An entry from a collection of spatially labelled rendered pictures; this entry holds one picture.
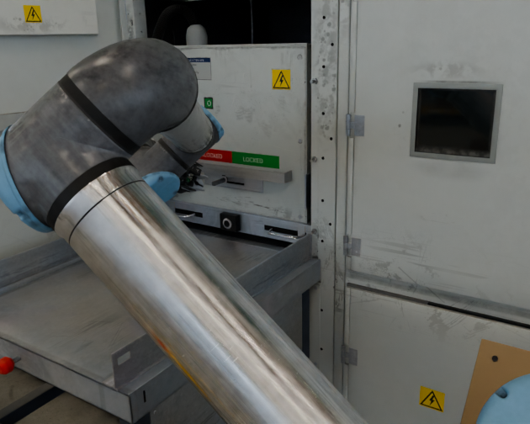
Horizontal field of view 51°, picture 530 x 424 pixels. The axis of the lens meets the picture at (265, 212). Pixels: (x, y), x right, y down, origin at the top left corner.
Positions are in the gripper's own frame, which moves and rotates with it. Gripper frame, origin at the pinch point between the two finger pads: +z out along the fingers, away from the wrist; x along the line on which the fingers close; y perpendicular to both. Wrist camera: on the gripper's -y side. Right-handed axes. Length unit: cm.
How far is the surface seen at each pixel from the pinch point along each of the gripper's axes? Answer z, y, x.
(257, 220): 12.4, 14.3, -5.3
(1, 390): 42, -108, -93
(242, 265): 1.4, 20.6, -19.0
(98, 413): 52, -61, -87
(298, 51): -9.7, 27.5, 35.4
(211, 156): 4.9, -2.0, 10.1
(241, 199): 10.9, 8.0, -0.2
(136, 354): -43, 33, -40
